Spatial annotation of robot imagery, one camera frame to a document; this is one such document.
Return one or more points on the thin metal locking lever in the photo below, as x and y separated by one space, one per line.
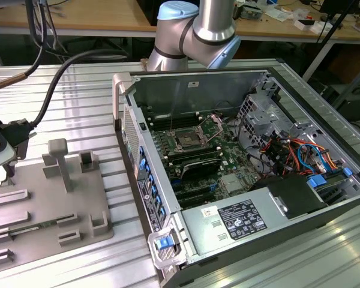
171 121

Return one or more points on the green RAM stick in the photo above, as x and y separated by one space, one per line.
33 226

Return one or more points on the black graphics card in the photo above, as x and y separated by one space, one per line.
201 168

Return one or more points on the green electronics board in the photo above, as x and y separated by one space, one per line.
250 12

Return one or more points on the RAM slot with white clips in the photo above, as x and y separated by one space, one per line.
174 116
177 122

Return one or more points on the blue case release latch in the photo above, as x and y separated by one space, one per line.
163 243

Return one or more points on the silver perforated drive cage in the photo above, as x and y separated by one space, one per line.
258 117

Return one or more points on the white box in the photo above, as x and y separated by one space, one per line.
315 27

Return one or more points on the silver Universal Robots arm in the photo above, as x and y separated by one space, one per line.
216 27

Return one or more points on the silver chipset heat sink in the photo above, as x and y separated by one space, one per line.
231 183

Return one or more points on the blue card retainer clip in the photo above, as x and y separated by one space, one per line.
142 163

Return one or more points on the black plastic air shroud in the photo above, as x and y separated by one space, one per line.
300 195

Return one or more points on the black stand leg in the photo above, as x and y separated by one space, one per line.
333 27

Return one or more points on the black equipment box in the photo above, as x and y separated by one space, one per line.
357 105

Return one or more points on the open grey PC case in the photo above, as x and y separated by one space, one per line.
156 144

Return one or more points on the silver power supply with label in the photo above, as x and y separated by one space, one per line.
204 231

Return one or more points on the black RAM stick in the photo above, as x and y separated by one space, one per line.
195 156

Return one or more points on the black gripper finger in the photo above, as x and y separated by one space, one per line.
10 171

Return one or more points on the wooden workbench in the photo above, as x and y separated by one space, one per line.
108 18

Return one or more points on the black expansion slot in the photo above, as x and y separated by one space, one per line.
195 192
198 200

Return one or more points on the grey plastic parts rack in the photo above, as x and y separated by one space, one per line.
48 204

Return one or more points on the blue disk carrier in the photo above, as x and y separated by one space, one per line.
316 181

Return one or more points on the green motherboard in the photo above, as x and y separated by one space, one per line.
237 168

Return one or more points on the CPU socket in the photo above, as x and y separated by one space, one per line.
186 139

